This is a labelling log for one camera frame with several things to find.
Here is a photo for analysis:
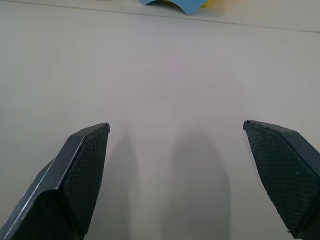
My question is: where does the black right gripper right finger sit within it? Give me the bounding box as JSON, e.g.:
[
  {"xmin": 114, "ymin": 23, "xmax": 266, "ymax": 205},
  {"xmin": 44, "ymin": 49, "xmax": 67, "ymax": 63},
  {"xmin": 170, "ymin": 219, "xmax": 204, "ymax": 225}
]
[{"xmin": 243, "ymin": 119, "xmax": 320, "ymax": 240}]

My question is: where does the light blue object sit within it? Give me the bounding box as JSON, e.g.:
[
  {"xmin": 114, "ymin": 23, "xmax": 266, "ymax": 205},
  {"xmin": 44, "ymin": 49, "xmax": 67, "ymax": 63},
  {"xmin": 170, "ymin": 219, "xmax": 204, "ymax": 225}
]
[{"xmin": 139, "ymin": 0, "xmax": 209, "ymax": 15}]

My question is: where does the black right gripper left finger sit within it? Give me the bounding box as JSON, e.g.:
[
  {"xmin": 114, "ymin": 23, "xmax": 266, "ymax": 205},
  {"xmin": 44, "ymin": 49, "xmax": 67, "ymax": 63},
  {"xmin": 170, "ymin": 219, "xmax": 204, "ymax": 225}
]
[{"xmin": 0, "ymin": 122, "xmax": 111, "ymax": 240}]

